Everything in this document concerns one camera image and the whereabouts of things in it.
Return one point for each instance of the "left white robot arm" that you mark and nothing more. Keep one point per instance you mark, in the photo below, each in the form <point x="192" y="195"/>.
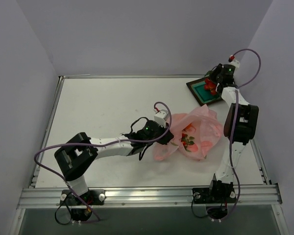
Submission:
<point x="75" y="158"/>

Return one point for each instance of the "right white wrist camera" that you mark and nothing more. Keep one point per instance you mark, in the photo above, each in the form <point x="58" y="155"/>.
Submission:
<point x="233" y="61"/>

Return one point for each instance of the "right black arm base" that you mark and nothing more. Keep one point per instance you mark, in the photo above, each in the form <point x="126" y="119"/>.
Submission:
<point x="220" y="200"/>

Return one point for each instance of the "aluminium front rail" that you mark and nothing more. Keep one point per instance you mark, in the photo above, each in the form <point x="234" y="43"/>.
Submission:
<point x="49" y="198"/>

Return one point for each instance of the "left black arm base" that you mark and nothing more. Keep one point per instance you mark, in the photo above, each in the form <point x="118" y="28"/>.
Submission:
<point x="79" y="208"/>

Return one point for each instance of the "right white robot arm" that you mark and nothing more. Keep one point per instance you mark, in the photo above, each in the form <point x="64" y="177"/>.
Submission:
<point x="239" y="127"/>

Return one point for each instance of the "pink plastic bag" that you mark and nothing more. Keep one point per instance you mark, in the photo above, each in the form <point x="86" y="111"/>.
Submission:
<point x="194" y="134"/>

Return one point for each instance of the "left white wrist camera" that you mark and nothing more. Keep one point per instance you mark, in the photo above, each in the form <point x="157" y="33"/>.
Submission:
<point x="160" y="117"/>

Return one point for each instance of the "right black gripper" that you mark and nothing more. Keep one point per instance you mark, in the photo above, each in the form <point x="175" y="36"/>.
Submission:
<point x="216" y="80"/>

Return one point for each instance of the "red fake fruit bunch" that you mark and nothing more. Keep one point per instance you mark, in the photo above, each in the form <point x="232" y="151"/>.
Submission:
<point x="210" y="86"/>

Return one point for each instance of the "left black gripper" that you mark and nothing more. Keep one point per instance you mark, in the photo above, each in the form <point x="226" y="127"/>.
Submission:
<point x="167" y="136"/>

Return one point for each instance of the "brown teal square plate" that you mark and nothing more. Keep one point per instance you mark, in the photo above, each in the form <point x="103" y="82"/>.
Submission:
<point x="202" y="96"/>

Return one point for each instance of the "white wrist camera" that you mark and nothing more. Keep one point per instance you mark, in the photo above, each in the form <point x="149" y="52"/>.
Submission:
<point x="160" y="117"/>
<point x="233" y="61"/>

